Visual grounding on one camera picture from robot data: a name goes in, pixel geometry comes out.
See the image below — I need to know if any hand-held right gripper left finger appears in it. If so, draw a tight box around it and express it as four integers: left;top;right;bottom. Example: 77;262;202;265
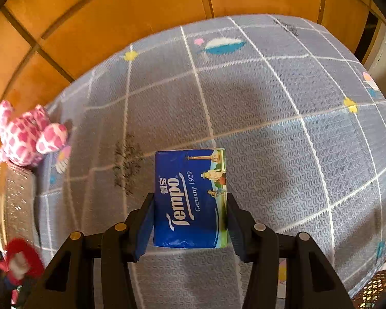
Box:
19;192;155;309

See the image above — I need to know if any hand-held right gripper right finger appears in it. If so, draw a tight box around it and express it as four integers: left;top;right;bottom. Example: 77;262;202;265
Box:
226;192;356;309

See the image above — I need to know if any blue tissue pack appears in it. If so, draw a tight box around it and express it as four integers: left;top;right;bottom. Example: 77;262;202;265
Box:
153;148;230;249

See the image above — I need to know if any grey patterned sheet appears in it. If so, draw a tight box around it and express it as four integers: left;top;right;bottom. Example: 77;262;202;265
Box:
32;14;386;309

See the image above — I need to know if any gold embossed tissue box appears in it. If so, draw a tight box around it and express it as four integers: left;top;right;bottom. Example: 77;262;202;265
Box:
0;162;41;252

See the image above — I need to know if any brown woven basket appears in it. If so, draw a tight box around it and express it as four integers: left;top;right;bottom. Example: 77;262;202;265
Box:
350;265;386;309

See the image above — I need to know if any pink spotted giraffe plush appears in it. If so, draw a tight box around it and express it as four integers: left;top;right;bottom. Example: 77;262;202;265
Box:
0;100;69;167

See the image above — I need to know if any wooden wardrobe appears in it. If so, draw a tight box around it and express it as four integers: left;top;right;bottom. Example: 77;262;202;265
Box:
0;0;386;155

